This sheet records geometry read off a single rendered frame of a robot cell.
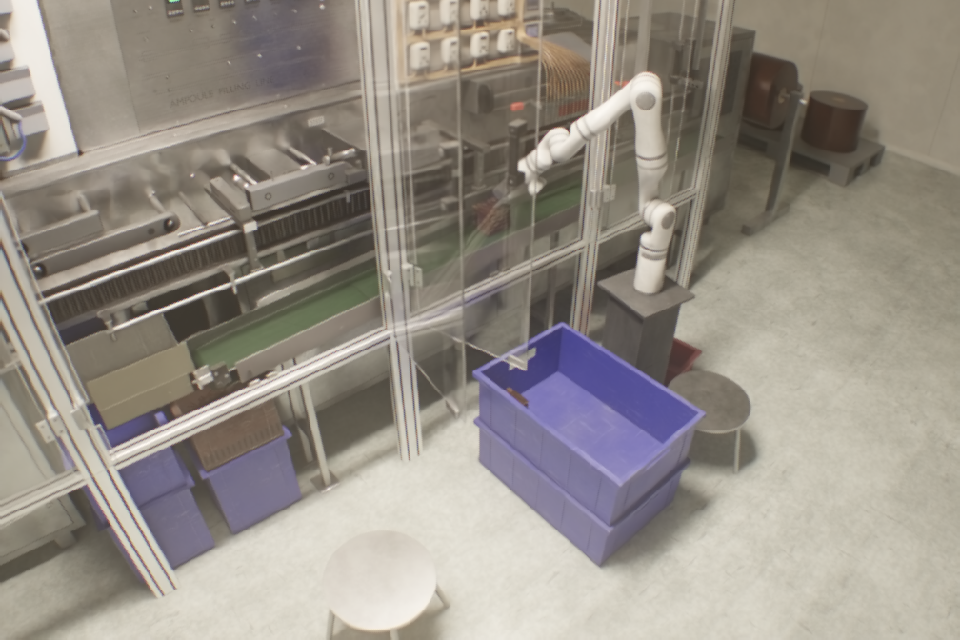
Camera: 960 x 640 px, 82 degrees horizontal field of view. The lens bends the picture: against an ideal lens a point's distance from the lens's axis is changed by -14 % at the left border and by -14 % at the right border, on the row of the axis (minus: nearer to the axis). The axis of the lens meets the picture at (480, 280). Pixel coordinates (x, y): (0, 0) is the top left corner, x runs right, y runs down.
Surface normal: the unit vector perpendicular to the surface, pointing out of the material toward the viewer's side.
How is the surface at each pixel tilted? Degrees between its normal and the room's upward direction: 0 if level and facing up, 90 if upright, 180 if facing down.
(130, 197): 90
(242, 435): 90
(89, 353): 57
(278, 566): 0
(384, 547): 0
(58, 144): 90
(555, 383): 0
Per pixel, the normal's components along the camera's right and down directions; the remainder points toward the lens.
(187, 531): 0.63, 0.42
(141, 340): 0.53, -0.11
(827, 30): -0.77, 0.35
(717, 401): 0.00, -0.84
